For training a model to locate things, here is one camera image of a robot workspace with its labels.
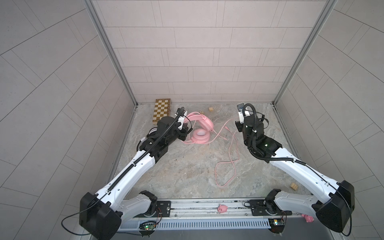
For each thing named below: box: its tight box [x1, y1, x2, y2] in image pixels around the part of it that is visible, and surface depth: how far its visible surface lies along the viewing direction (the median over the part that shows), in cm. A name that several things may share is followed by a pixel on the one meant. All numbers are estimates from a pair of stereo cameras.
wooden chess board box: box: [152, 98, 171, 125], surface depth 114 cm
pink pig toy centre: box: [217, 204, 228, 213], surface depth 72 cm
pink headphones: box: [184, 111, 214, 144], surface depth 79 cm
